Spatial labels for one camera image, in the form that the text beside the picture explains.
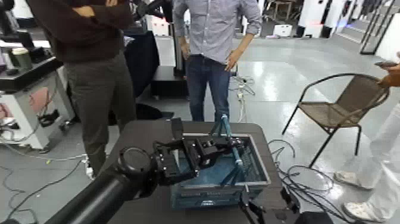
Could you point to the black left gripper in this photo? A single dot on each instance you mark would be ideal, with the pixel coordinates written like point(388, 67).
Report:
point(184, 158)

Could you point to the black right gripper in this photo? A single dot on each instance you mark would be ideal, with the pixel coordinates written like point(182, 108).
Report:
point(279, 209)

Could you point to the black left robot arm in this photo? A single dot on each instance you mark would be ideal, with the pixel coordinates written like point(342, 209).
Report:
point(103, 194)

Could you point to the left hand of checked-shirt person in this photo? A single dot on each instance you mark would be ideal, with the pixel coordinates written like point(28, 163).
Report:
point(232, 59)

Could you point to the right hand of checked-shirt person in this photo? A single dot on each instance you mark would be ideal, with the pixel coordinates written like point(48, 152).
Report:
point(185, 50)

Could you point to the hand of orange-top person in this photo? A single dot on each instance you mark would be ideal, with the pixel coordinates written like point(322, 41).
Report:
point(392, 76)

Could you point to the hand of brown-sweater person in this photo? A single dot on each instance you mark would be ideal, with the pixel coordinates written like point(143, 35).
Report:
point(82, 11)

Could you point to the person in checked shirt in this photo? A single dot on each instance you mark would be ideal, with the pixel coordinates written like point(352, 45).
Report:
point(212, 62)

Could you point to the black low platform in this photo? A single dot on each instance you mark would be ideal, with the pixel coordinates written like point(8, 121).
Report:
point(168, 82)

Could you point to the white sneaker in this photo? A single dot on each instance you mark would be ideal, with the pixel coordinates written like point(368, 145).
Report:
point(362, 212)
point(351, 179)

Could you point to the brown mesh metal chair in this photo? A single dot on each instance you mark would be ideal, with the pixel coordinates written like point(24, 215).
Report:
point(340, 109)

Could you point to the black draped stand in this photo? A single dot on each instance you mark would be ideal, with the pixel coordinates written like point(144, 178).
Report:
point(142, 59)

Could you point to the white box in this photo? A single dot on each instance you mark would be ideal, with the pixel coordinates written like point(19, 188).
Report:
point(282, 30)

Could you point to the person in orange top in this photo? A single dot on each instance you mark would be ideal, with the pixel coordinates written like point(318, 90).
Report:
point(386, 162)

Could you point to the person in brown sweater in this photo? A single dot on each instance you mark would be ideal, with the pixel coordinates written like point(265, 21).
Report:
point(93, 78)

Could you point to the white machine column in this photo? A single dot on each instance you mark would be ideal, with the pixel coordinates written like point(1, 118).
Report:
point(312, 17)

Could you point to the dark smartphone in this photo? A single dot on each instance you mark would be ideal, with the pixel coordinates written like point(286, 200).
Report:
point(386, 64)

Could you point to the white cart with black top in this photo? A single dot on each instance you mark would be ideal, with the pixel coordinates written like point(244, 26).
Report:
point(31, 94)

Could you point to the grey cup with lid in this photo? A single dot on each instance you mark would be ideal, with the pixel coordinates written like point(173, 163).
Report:
point(22, 58)

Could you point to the black monitor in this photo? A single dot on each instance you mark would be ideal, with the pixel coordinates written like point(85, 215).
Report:
point(15, 25)

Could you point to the black metal frame rack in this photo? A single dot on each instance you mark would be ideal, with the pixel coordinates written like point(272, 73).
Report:
point(376, 28)

